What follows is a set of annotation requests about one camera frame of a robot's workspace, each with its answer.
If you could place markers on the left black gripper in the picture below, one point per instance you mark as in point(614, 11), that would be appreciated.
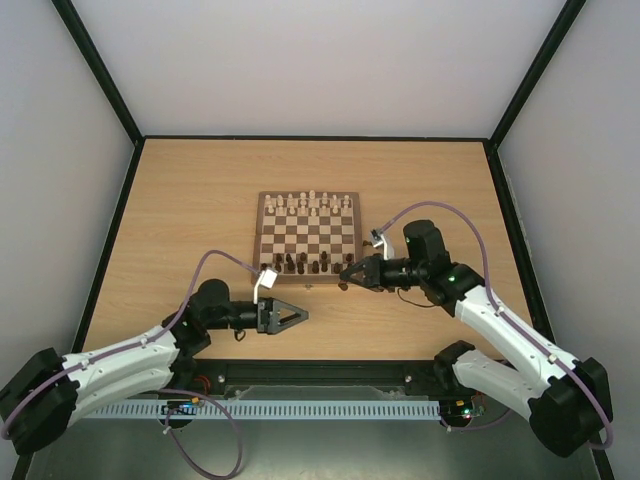
point(270, 308)

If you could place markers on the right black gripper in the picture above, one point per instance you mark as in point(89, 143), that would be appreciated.
point(373, 273)

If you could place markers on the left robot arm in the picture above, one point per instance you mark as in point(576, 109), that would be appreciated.
point(51, 392)

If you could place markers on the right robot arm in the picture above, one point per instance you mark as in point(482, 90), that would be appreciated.
point(566, 401)

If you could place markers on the wooden chess board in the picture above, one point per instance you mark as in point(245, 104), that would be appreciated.
point(297, 228)

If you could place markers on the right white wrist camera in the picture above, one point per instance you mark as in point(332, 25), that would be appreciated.
point(381, 242)

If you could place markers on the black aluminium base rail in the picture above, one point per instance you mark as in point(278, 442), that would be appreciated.
point(221, 376)

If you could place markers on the grey slotted cable duct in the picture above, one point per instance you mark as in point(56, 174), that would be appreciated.
point(273, 410)

